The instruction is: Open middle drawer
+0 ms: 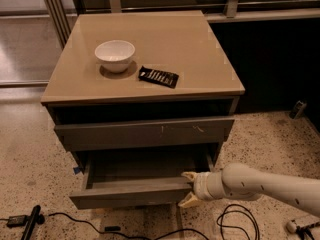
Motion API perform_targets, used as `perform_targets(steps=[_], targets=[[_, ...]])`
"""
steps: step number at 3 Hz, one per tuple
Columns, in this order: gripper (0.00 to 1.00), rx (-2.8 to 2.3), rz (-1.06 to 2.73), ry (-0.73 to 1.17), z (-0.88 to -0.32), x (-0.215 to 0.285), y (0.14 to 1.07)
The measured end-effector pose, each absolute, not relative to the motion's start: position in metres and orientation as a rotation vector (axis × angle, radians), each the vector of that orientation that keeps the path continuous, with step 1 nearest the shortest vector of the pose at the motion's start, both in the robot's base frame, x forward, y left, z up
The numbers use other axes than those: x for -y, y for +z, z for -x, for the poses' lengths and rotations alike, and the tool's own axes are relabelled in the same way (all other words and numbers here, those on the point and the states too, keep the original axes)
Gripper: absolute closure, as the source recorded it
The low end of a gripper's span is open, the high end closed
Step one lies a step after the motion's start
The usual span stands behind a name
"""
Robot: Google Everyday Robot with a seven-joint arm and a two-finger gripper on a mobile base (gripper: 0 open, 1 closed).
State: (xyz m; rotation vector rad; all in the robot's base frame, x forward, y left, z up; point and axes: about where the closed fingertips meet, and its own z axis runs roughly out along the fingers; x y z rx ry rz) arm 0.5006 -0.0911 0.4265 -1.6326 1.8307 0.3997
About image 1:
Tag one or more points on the black power adapter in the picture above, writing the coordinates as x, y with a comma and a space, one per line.
17, 221

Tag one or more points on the small dark floor box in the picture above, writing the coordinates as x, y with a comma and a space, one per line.
298, 109

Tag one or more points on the grey drawer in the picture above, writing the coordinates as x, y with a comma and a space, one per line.
140, 176
145, 133

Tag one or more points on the grey three-drawer cabinet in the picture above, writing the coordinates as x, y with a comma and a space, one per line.
82, 91

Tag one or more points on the black snack packet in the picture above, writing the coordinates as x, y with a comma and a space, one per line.
163, 78

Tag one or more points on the white power strip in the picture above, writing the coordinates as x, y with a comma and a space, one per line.
302, 223

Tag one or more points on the grey top drawer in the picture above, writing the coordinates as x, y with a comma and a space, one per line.
145, 133

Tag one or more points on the white ceramic bowl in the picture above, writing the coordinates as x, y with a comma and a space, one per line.
115, 55

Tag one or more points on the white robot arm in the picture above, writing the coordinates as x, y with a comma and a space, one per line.
237, 181

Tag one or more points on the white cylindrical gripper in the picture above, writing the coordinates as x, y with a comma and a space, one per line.
200, 186

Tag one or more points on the black stick device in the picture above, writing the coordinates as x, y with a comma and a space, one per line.
36, 217

